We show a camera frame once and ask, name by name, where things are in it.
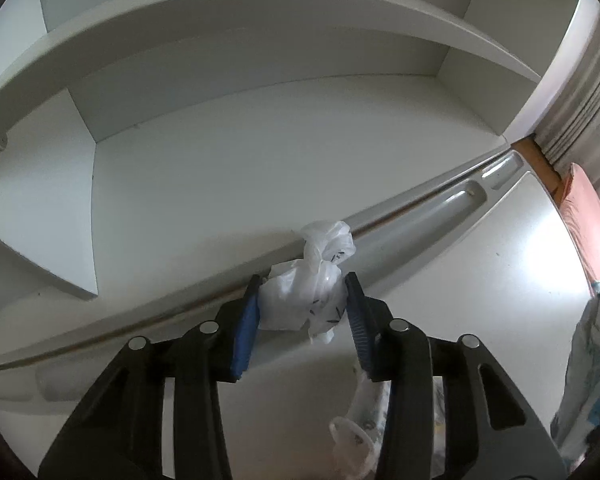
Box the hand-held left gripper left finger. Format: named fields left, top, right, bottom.
left=37, top=274, right=262, bottom=480

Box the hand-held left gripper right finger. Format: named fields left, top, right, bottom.
left=344, top=271, right=568, bottom=480

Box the white plastic bag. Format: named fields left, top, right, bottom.
left=257, top=219, right=357, bottom=345

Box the clear plastic film piece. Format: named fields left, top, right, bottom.
left=329, top=365, right=397, bottom=480

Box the white blue printed bag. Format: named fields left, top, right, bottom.
left=550, top=280, right=600, bottom=467

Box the white desk hutch shelf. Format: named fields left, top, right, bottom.
left=0, top=0, right=581, bottom=366

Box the pink cloth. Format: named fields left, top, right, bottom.
left=555, top=162, right=600, bottom=297

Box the grey curtain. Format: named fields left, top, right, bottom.
left=534, top=0, right=600, bottom=173

